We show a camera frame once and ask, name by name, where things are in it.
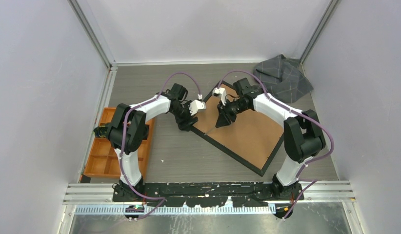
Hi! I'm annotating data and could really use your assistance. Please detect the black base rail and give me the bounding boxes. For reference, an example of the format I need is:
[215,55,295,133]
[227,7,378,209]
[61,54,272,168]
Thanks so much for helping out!
[112,181,303,208]

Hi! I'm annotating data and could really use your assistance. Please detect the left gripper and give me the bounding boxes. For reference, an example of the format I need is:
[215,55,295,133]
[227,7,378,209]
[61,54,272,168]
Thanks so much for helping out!
[171,101,199,132]

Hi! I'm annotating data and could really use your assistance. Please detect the orange wooden divided tray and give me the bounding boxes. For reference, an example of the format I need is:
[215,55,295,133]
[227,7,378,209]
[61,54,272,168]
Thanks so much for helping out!
[83,118,155,179]

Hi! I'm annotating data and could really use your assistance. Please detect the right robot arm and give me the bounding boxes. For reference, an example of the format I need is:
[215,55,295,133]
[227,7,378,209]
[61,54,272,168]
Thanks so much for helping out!
[212,78,326,200]

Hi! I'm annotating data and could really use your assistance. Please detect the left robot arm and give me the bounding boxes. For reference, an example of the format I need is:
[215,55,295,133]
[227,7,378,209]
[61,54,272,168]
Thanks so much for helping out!
[106,83,198,202]

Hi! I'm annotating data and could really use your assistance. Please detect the grey checked cloth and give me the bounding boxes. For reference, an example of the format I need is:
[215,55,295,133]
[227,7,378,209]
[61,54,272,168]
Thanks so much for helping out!
[252,54,313,103]

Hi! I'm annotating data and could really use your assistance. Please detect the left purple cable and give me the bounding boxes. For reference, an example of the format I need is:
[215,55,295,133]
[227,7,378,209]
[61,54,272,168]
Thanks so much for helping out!
[120,72,204,221]

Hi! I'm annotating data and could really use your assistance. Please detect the black picture frame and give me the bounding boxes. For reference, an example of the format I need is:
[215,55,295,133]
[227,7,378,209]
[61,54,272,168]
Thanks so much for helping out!
[191,93,283,176]

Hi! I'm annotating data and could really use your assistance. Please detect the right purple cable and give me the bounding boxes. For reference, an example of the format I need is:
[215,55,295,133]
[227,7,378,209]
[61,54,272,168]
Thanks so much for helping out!
[215,70,335,221]

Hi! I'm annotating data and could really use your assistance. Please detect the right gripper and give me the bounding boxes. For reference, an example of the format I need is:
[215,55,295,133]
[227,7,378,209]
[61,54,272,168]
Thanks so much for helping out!
[217,98,249,128]

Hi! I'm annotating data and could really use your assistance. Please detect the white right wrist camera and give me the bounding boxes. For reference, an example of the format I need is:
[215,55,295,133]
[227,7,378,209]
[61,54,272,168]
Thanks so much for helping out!
[212,87,227,106]

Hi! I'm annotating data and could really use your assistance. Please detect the purple cable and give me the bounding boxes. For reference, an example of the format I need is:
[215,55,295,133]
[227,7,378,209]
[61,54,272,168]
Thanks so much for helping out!
[120,72,204,221]
[215,70,335,221]

